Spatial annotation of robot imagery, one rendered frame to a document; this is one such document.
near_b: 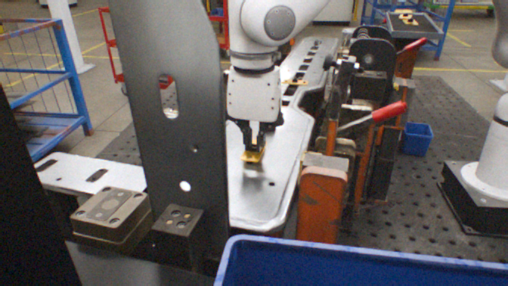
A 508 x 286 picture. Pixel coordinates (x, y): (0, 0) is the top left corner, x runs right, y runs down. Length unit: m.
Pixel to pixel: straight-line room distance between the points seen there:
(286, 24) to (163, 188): 0.28
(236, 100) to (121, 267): 0.34
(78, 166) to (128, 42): 0.41
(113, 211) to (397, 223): 0.78
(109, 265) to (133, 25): 0.29
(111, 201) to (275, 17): 0.34
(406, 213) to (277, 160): 0.53
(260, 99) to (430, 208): 0.71
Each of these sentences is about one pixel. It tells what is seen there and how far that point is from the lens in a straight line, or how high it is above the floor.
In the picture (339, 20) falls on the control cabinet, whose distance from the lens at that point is 7.73.
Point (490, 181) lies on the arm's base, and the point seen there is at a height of 0.83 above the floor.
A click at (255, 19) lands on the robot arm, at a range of 0.49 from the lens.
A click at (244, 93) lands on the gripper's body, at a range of 0.61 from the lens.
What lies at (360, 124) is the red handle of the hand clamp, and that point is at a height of 1.10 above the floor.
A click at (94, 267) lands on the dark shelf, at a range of 0.48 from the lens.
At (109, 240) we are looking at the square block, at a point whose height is 1.03.
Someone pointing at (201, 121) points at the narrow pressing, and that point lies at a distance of 0.37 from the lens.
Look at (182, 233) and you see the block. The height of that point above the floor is 1.08.
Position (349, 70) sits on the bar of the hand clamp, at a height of 1.20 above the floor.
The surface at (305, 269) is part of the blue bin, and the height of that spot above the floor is 1.13.
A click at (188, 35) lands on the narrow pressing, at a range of 0.34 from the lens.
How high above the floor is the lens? 1.36
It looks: 30 degrees down
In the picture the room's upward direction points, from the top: straight up
